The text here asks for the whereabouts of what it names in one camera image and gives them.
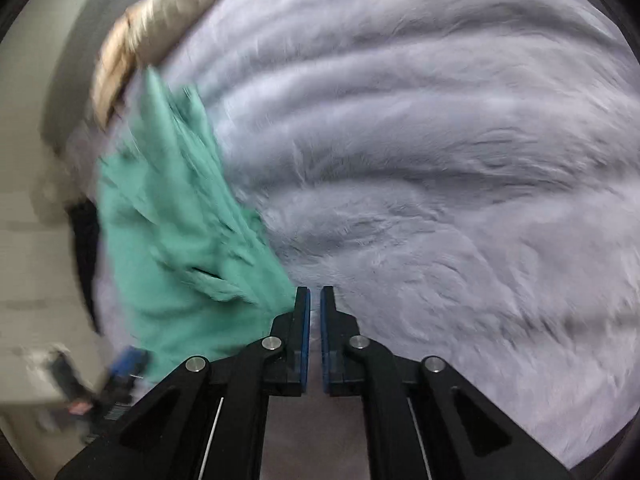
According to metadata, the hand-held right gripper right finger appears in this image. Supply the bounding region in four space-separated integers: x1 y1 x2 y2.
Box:
320 285 573 480

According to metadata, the green button-up work shirt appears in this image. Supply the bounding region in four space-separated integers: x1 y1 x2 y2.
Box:
96 66 297 385

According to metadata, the grey padded headboard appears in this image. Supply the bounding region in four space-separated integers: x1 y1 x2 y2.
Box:
40 0 166 156

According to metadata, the white cabinet with red decals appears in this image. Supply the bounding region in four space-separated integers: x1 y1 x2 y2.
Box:
0 170 98 403

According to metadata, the lavender fuzzy bed blanket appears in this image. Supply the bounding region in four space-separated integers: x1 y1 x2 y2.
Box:
60 0 638 471

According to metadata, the black hanging garment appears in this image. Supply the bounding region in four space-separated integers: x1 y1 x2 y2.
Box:
67 200 107 336

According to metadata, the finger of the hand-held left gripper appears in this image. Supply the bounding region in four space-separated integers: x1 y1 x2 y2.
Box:
106 346 151 392

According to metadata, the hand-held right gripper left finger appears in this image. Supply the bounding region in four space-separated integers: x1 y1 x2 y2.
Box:
54 286 312 480

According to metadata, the cream quilted pillow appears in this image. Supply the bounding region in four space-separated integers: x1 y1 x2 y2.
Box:
144 0 251 61

